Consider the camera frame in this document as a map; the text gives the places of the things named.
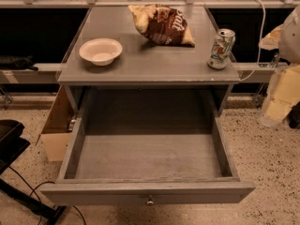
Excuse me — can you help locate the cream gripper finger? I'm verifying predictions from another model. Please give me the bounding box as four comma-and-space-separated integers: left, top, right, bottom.
260, 64, 300, 127
259, 24, 283, 51

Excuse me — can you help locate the black cloth on rail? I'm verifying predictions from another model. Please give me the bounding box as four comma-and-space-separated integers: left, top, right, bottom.
0, 55, 38, 70

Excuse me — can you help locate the grey wooden cabinet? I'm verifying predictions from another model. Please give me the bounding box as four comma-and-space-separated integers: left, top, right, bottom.
56, 5, 241, 117

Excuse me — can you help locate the black chair base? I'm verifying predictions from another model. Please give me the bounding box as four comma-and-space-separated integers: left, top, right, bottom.
0, 119, 68, 225

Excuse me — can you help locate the round metal drawer knob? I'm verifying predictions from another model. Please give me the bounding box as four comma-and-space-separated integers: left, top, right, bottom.
145, 196, 155, 206

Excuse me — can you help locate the green white 7up can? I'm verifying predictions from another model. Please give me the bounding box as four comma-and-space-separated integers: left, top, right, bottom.
207, 28, 235, 69

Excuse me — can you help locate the open grey top drawer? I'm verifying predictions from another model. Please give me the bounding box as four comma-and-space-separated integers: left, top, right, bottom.
42, 89, 255, 205

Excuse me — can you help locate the brown cardboard box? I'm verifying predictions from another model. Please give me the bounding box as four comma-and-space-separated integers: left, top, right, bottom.
40, 86, 74, 161

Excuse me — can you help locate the white cable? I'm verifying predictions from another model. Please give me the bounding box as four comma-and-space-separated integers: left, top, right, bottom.
238, 0, 267, 83

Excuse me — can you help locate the black floor cable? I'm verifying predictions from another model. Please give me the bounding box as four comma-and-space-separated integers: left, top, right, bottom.
7, 165, 87, 225

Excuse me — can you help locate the white paper bowl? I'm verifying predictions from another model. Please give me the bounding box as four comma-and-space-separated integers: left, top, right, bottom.
79, 38, 123, 66

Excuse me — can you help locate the brown chip bag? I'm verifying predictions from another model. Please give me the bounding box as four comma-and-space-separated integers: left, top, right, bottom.
128, 4, 195, 47

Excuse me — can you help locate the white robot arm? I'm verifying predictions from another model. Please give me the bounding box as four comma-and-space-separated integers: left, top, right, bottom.
259, 6, 300, 127

